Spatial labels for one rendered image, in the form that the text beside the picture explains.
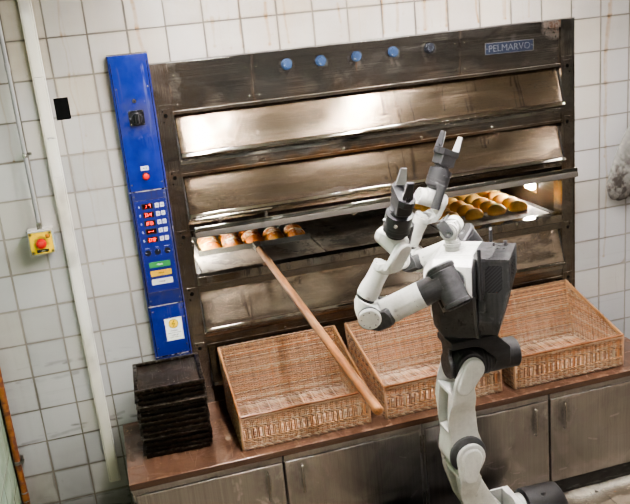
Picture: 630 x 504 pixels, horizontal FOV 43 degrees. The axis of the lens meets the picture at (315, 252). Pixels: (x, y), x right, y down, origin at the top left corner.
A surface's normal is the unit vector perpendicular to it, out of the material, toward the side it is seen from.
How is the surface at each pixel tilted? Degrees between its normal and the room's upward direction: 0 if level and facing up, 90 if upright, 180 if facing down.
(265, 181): 71
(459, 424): 90
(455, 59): 90
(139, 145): 90
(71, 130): 90
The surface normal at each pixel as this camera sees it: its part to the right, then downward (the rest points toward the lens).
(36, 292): 0.27, 0.25
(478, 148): 0.22, -0.09
